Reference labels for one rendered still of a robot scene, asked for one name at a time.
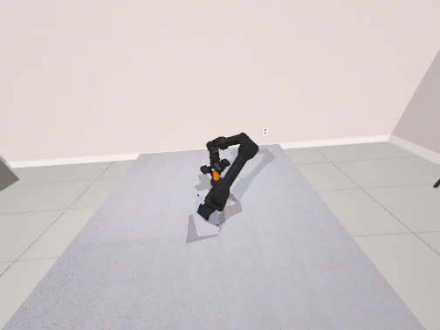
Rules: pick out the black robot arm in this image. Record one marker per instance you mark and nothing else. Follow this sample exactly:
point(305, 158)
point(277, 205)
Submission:
point(219, 193)

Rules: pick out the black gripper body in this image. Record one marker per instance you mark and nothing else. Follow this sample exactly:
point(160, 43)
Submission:
point(206, 170)

